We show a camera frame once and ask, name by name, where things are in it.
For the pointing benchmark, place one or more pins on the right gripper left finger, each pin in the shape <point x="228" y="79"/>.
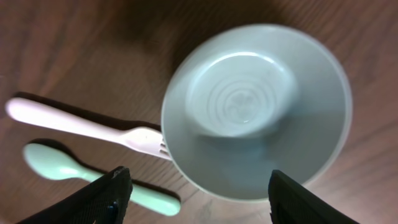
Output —
<point x="103" y="201"/>

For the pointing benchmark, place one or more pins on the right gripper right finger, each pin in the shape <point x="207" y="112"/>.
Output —
<point x="291" y="203"/>

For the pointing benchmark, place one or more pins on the mint green plastic spoon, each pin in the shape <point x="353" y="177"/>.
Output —
<point x="53" y="164"/>

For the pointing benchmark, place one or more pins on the grey plastic bowl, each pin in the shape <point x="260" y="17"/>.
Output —
<point x="252" y="100"/>

